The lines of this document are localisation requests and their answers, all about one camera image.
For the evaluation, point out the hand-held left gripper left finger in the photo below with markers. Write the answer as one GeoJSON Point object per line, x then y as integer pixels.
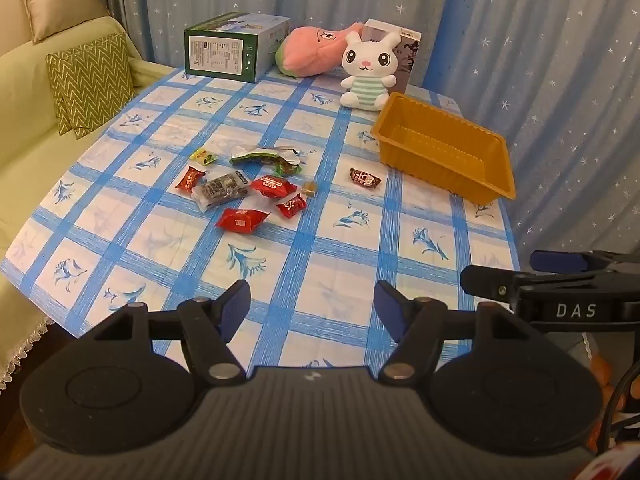
{"type": "Point", "coordinates": [234, 310]}

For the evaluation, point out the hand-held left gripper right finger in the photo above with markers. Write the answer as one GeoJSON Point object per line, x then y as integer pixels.
{"type": "Point", "coordinates": [391, 310]}

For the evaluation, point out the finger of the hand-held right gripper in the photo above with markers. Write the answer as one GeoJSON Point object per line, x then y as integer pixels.
{"type": "Point", "coordinates": [555, 260]}
{"type": "Point", "coordinates": [485, 282]}

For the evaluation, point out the red snack packet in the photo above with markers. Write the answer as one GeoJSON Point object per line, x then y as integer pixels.
{"type": "Point", "coordinates": [272, 186]}
{"type": "Point", "coordinates": [242, 219]}

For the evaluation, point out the red bow-shaped candy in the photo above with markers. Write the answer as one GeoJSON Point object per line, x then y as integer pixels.
{"type": "Point", "coordinates": [291, 205]}

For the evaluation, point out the grey black snack packet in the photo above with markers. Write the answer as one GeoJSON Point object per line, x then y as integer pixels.
{"type": "Point", "coordinates": [220, 191]}

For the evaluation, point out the yellow plastic tray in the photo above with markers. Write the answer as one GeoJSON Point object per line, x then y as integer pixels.
{"type": "Point", "coordinates": [450, 160]}

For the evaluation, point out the dark brown candy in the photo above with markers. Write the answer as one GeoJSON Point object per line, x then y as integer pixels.
{"type": "Point", "coordinates": [365, 177]}

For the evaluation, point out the small orange red candy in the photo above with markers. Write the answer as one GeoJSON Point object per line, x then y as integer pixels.
{"type": "Point", "coordinates": [190, 179]}

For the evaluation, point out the brown caramel candy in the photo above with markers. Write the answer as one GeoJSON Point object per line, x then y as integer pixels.
{"type": "Point", "coordinates": [309, 188]}

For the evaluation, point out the green snack packet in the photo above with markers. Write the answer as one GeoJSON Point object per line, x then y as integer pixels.
{"type": "Point", "coordinates": [265, 156]}

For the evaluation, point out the yellow green candy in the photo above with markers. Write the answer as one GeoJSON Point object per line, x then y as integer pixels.
{"type": "Point", "coordinates": [202, 156]}

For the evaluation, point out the orange object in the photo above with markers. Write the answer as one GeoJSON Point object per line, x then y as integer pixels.
{"type": "Point", "coordinates": [607, 377]}

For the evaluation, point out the blue checkered tablecloth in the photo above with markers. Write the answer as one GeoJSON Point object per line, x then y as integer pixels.
{"type": "Point", "coordinates": [320, 240]}

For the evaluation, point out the blue star curtain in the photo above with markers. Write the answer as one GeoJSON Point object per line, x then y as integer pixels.
{"type": "Point", "coordinates": [550, 110]}

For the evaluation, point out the purple white box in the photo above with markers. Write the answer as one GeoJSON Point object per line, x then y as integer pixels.
{"type": "Point", "coordinates": [407, 60]}

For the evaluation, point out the white bunny plush toy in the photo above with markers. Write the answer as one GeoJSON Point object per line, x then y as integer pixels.
{"type": "Point", "coordinates": [367, 60]}

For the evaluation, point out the light green sofa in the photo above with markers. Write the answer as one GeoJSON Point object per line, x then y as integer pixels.
{"type": "Point", "coordinates": [30, 160]}

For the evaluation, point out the green cardboard box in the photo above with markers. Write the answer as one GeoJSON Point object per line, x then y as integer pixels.
{"type": "Point", "coordinates": [220, 55]}

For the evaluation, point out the pink plush toy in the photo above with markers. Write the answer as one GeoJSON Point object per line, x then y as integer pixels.
{"type": "Point", "coordinates": [310, 50]}

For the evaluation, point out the green zigzag cushion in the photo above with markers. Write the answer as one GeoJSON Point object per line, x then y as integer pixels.
{"type": "Point", "coordinates": [90, 80]}

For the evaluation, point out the beige cushion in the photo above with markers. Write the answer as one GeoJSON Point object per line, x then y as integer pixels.
{"type": "Point", "coordinates": [60, 5]}

